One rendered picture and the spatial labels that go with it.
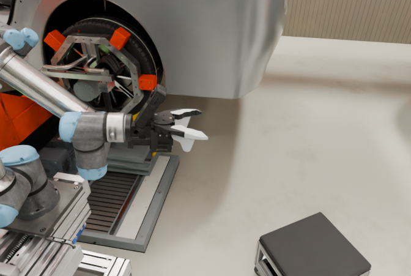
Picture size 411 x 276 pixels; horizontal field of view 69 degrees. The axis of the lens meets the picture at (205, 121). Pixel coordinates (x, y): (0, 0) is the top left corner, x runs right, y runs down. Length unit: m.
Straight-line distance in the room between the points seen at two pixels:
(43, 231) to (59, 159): 1.03
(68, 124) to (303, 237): 1.26
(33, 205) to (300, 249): 1.16
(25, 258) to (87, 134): 0.54
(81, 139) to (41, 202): 0.43
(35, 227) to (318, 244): 1.23
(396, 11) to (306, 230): 4.66
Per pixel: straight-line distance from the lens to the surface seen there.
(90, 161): 0.82
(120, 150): 2.35
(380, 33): 5.90
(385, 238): 2.31
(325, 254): 1.64
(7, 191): 0.98
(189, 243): 1.99
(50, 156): 2.15
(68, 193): 1.23
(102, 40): 1.81
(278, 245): 1.61
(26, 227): 1.18
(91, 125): 0.76
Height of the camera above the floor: 1.64
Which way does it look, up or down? 33 degrees down
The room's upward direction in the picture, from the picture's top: straight up
